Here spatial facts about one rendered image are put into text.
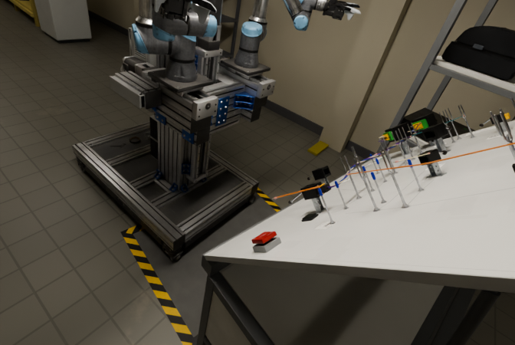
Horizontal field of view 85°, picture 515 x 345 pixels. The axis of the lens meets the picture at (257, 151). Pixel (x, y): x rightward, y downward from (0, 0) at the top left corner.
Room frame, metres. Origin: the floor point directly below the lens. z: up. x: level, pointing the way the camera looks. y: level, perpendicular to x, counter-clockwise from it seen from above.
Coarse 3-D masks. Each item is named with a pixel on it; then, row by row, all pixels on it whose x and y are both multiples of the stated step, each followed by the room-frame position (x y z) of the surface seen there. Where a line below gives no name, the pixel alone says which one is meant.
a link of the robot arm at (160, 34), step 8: (152, 8) 0.97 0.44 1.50; (152, 16) 0.97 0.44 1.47; (160, 16) 0.95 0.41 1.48; (152, 24) 0.97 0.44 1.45; (160, 24) 0.95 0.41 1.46; (168, 24) 0.96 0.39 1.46; (176, 24) 0.98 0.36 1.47; (184, 24) 0.99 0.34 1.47; (160, 32) 0.95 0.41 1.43; (168, 32) 0.96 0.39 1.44; (176, 32) 0.99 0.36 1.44; (184, 32) 1.00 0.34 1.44; (160, 40) 0.96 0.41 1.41; (168, 40) 0.97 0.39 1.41
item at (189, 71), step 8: (168, 64) 1.25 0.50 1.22; (176, 64) 1.23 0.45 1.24; (184, 64) 1.24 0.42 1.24; (192, 64) 1.27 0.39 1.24; (168, 72) 1.23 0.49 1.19; (176, 72) 1.22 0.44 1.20; (184, 72) 1.23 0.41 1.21; (192, 72) 1.26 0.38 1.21; (176, 80) 1.21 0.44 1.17; (184, 80) 1.22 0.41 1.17; (192, 80) 1.25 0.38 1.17
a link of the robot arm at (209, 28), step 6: (192, 12) 1.05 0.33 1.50; (192, 18) 1.02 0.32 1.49; (210, 18) 1.06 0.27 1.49; (192, 24) 1.01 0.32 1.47; (198, 24) 1.02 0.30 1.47; (204, 24) 1.03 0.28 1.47; (210, 24) 1.05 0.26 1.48; (216, 24) 1.06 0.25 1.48; (192, 30) 1.01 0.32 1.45; (198, 30) 1.02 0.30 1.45; (204, 30) 1.03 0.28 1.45; (210, 30) 1.04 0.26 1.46; (216, 30) 1.06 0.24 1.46; (198, 36) 1.05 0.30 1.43; (204, 36) 1.05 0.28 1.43; (210, 36) 1.06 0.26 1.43
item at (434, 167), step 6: (432, 150) 0.72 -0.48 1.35; (444, 150) 0.75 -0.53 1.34; (420, 156) 0.71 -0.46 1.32; (426, 156) 0.72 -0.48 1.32; (432, 156) 0.70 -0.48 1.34; (438, 156) 0.71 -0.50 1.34; (420, 162) 0.71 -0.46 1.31; (426, 162) 0.70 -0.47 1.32; (432, 168) 0.71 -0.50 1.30; (438, 168) 0.69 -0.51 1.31; (432, 174) 0.69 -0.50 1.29; (438, 174) 0.68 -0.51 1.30; (444, 174) 0.67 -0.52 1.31
